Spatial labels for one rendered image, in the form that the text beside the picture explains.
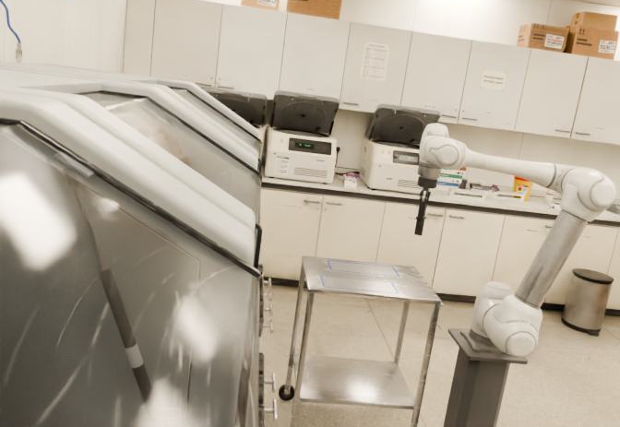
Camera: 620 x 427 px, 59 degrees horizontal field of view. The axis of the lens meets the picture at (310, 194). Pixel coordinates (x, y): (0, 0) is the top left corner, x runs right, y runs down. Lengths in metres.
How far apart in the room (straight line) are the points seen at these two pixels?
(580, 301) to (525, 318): 2.80
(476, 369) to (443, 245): 2.36
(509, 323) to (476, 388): 0.42
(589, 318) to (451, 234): 1.27
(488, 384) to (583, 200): 0.88
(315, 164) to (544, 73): 2.11
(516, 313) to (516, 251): 2.79
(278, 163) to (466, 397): 2.47
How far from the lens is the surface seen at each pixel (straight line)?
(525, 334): 2.22
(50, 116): 0.87
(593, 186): 2.16
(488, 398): 2.58
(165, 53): 4.64
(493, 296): 2.40
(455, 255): 4.80
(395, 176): 4.49
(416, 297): 2.54
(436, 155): 1.99
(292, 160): 4.35
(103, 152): 0.85
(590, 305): 5.03
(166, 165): 0.98
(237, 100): 4.50
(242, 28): 4.59
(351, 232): 4.52
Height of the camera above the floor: 1.70
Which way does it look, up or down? 12 degrees down
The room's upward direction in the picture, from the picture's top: 8 degrees clockwise
